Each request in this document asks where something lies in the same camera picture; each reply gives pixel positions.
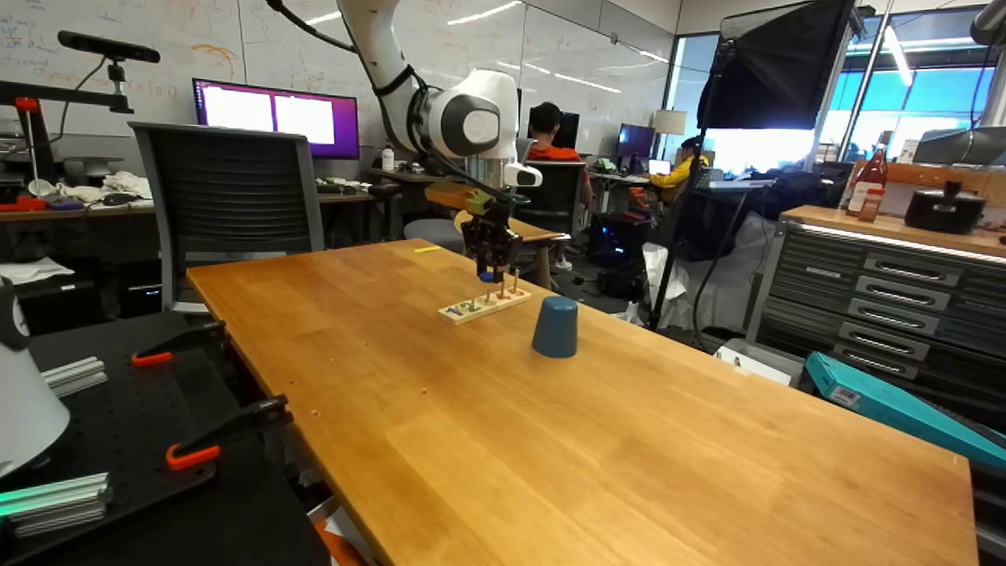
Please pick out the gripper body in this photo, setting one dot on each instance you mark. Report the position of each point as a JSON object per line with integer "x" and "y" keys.
{"x": 491, "y": 224}

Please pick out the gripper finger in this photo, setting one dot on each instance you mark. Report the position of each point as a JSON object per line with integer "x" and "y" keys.
{"x": 482, "y": 258}
{"x": 510, "y": 251}

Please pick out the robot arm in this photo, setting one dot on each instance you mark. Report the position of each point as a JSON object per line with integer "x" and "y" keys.
{"x": 460, "y": 122}

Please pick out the round wooden table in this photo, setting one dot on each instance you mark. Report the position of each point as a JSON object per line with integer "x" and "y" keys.
{"x": 538, "y": 233}

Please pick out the wooden number peg board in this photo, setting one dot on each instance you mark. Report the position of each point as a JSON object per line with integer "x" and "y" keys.
{"x": 479, "y": 306}

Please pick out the small yellow piece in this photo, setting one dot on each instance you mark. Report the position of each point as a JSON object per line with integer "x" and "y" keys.
{"x": 427, "y": 249}

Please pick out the black office chair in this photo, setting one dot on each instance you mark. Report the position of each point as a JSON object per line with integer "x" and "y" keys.
{"x": 559, "y": 196}

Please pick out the blue cup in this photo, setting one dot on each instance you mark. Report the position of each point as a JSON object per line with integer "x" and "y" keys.
{"x": 556, "y": 330}

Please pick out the person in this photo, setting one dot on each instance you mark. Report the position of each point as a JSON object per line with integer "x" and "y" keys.
{"x": 680, "y": 169}
{"x": 546, "y": 126}

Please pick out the white bottle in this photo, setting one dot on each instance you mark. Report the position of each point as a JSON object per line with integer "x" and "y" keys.
{"x": 387, "y": 159}

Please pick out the small monitor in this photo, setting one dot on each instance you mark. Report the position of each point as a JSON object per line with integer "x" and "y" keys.
{"x": 635, "y": 140}

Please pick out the white shade lamp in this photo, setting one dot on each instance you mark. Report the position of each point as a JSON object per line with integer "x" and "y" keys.
{"x": 670, "y": 122}

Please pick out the wide monitor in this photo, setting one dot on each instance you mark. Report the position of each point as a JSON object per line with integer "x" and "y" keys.
{"x": 275, "y": 116}

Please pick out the grey office chair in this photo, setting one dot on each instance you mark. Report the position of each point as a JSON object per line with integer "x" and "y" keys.
{"x": 228, "y": 196}

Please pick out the white box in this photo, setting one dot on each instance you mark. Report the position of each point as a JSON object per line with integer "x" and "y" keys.
{"x": 750, "y": 363}

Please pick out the softbox light on stand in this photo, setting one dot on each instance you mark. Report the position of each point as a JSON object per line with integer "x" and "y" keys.
{"x": 778, "y": 71}

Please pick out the whiteboard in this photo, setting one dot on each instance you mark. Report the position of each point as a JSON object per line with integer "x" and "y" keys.
{"x": 196, "y": 39}

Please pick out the small red jar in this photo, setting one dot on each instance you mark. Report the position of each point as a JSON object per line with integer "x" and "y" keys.
{"x": 871, "y": 204}

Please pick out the red sauce bottle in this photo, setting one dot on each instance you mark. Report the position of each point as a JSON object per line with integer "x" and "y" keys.
{"x": 871, "y": 177}

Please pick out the grey drawer cabinet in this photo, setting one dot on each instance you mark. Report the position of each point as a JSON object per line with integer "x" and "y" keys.
{"x": 880, "y": 299}

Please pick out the teal cardboard box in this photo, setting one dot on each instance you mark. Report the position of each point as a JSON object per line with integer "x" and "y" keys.
{"x": 888, "y": 401}

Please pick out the stack of aluminium profiles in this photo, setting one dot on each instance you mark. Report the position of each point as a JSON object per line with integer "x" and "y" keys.
{"x": 75, "y": 376}
{"x": 55, "y": 503}

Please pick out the black pot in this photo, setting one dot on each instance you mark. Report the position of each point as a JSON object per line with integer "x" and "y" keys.
{"x": 943, "y": 211}

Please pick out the camera on mount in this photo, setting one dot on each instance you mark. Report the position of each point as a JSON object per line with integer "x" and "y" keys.
{"x": 106, "y": 45}

